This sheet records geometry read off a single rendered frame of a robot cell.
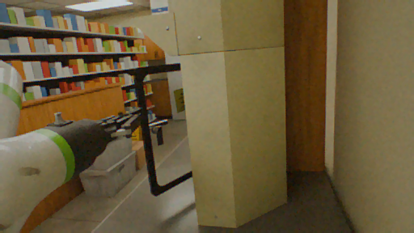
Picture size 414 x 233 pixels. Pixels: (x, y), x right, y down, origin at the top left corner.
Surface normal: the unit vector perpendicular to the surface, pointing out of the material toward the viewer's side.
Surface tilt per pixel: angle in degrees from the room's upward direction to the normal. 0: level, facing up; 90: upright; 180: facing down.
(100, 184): 96
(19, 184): 85
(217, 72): 90
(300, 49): 90
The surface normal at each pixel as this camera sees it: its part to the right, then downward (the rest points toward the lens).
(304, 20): -0.24, 0.24
